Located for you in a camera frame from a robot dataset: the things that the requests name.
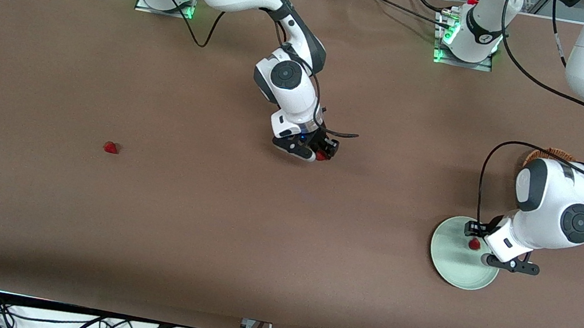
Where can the brown wicker basket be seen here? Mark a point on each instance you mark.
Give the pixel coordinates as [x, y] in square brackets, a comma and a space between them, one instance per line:
[557, 154]

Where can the red strawberry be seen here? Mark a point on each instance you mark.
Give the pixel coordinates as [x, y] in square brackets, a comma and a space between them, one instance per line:
[321, 157]
[110, 147]

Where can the brown table cover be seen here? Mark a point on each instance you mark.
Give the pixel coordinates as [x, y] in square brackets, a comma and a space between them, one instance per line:
[280, 243]

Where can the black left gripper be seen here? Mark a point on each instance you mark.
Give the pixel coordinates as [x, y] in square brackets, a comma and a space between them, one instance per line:
[477, 229]

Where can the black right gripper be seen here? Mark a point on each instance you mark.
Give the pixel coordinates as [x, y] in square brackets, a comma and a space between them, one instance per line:
[322, 140]

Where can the light green plate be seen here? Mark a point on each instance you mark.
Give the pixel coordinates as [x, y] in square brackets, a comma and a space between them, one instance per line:
[451, 263]

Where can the strawberry with green leaves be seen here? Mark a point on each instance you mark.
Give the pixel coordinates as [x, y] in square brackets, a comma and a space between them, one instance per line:
[474, 244]

